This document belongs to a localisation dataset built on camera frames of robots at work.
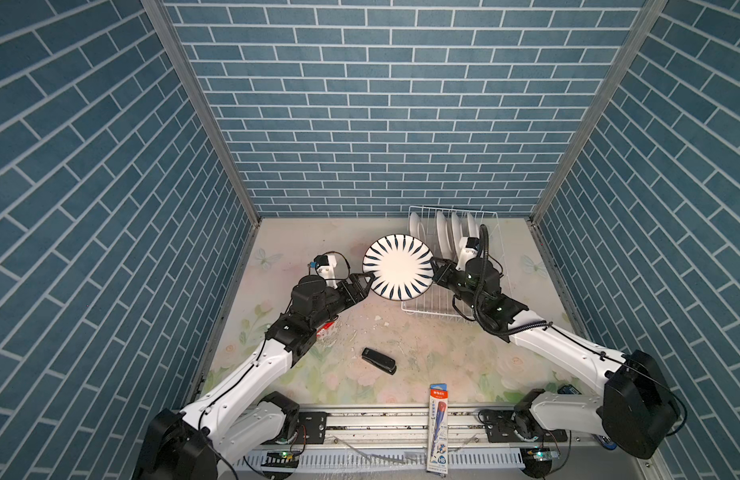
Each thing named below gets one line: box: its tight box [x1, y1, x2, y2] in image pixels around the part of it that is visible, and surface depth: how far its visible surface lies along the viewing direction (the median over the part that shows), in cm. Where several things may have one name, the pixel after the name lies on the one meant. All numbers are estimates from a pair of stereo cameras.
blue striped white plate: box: [362, 234, 434, 301], surface depth 82 cm
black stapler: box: [361, 347, 397, 376], surface depth 84 cm
